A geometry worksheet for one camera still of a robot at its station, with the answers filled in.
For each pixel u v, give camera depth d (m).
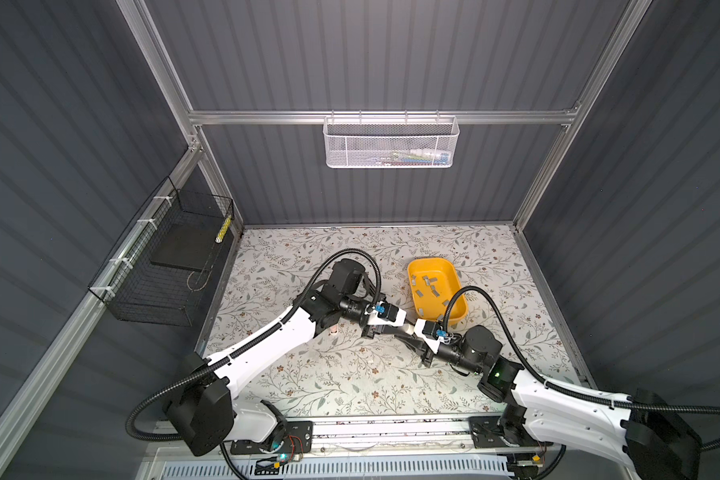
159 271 0.73
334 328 0.75
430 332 0.59
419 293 1.02
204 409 0.40
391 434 0.75
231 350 0.45
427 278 1.05
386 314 0.55
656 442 0.41
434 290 1.02
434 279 1.05
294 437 0.73
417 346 0.66
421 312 0.96
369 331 0.62
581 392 0.49
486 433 0.73
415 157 0.92
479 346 0.58
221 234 0.81
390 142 1.24
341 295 0.59
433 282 1.05
